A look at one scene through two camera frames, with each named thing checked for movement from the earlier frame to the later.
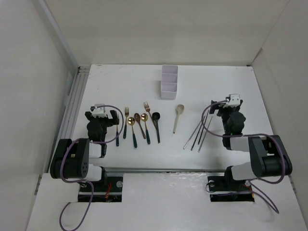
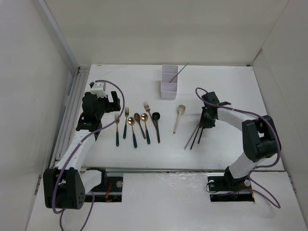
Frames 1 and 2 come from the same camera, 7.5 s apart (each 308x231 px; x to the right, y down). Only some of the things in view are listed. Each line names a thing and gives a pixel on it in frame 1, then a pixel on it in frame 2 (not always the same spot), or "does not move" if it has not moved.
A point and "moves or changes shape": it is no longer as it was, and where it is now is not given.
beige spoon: x=179 y=109 does not move
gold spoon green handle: x=144 y=117 does not move
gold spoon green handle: x=131 y=121 does not move
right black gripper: x=215 y=105 -> x=203 y=122
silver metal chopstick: x=209 y=122 moves or changes shape
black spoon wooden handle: x=156 y=116 does not move
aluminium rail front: x=109 y=171 does not move
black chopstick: x=207 y=115 moves or changes shape
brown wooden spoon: x=136 y=116 does not move
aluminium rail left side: x=81 y=83 does not move
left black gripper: x=109 y=121 -> x=111 y=106
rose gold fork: x=147 y=109 does not move
